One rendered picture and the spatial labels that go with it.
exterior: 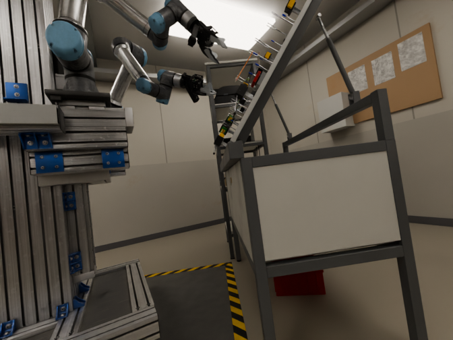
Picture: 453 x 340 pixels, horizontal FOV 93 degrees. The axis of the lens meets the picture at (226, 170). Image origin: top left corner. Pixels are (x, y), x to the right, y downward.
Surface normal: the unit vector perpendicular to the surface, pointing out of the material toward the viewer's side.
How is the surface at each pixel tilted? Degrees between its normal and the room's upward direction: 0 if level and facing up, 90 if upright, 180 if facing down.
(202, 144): 90
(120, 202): 90
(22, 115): 90
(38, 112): 90
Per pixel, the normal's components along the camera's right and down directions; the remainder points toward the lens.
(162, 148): 0.46, -0.10
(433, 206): -0.88, 0.10
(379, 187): 0.05, -0.05
